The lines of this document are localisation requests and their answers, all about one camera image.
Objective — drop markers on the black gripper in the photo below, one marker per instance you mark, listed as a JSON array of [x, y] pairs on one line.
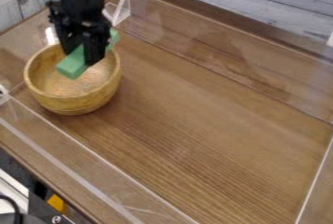
[[81, 25]]

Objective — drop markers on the green rectangular block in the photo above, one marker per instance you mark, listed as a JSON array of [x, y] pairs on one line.
[[73, 65]]

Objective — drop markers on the brown wooden bowl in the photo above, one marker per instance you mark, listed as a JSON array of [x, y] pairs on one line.
[[66, 96]]

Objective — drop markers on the black device with yellow label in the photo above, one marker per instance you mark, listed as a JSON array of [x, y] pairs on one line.
[[39, 208]]

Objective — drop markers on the clear acrylic corner bracket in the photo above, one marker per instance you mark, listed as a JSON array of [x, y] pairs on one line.
[[117, 12], [4, 94]]

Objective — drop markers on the clear acrylic left corner bracket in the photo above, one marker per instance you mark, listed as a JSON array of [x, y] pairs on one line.
[[4, 94]]

